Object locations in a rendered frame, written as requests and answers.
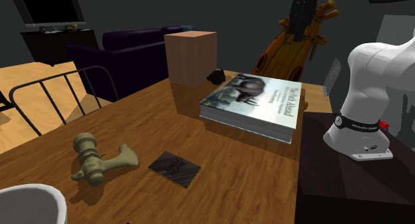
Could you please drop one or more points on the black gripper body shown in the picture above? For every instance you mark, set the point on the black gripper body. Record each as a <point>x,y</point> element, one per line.
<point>303,12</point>

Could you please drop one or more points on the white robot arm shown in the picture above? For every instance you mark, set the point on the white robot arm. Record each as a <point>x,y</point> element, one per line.
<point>363,87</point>

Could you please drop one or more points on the large hardcover picture book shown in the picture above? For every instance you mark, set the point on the large hardcover picture book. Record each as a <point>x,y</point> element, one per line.
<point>259,103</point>

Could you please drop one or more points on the small black object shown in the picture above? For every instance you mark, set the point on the small black object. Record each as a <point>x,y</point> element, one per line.
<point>216,77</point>

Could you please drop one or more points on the tan wooden box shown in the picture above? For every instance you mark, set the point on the tan wooden box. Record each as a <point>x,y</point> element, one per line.
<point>191,58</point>

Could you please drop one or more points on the dark robot stand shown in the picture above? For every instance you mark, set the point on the dark robot stand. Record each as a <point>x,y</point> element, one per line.
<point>340,184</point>

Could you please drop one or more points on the dark purple sofa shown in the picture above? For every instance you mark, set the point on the dark purple sofa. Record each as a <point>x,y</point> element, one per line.
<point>133,61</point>

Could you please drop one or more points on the brown wooden table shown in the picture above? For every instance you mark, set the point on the brown wooden table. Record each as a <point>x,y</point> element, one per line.
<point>246,187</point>

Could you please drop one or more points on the dark flat square booklet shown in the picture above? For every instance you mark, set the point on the dark flat square booklet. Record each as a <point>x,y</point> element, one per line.
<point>175,168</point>

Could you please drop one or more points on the black television cabinet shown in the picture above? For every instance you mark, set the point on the black television cabinet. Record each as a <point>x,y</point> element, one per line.
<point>58,45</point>

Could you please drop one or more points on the black television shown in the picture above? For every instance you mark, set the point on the black television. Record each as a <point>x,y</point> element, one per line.
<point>48,6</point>

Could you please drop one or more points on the olive green toy figure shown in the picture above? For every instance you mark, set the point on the olive green toy figure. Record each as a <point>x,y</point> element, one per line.
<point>94,166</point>

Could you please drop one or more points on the black metal rail chair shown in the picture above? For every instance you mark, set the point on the black metal rail chair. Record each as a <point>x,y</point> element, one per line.
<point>48,93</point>

